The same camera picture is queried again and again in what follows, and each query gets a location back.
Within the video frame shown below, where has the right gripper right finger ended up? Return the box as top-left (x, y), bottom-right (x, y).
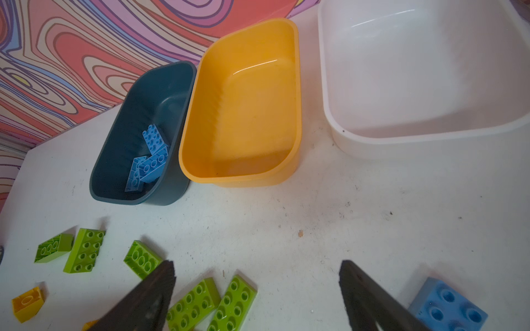
top-left (339, 260), bottom-right (428, 330)

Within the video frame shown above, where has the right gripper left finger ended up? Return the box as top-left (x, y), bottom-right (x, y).
top-left (91, 260), bottom-right (176, 330)

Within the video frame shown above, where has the blue lego bottom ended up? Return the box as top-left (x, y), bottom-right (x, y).
top-left (409, 277), bottom-right (488, 331)

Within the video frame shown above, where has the blue lego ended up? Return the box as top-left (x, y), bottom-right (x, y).
top-left (142, 124), bottom-right (168, 154)
top-left (409, 277), bottom-right (488, 331)
top-left (138, 147), bottom-right (168, 183)
top-left (124, 156), bottom-right (147, 193)

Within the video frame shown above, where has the green lego pair left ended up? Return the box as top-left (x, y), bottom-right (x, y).
top-left (166, 277), bottom-right (221, 330)

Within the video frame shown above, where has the green lego pair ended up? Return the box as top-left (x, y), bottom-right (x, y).
top-left (207, 274), bottom-right (258, 331)
top-left (166, 277), bottom-right (221, 330)

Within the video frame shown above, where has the yellow lego top cluster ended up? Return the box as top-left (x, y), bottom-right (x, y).
top-left (81, 320), bottom-right (98, 331)

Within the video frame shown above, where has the green lego pair right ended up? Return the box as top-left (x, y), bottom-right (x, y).
top-left (207, 274), bottom-right (258, 331)

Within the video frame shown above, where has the yellow lego small left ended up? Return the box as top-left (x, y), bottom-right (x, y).
top-left (12, 287), bottom-right (45, 324)

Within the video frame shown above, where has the dark teal plastic bin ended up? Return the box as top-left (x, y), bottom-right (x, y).
top-left (90, 62), bottom-right (197, 205)

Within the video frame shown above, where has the yellow plastic bin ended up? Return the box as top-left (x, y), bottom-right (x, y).
top-left (179, 18), bottom-right (302, 188)

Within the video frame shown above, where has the white plastic bin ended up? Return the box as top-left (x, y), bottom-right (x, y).
top-left (317, 1), bottom-right (529, 159)

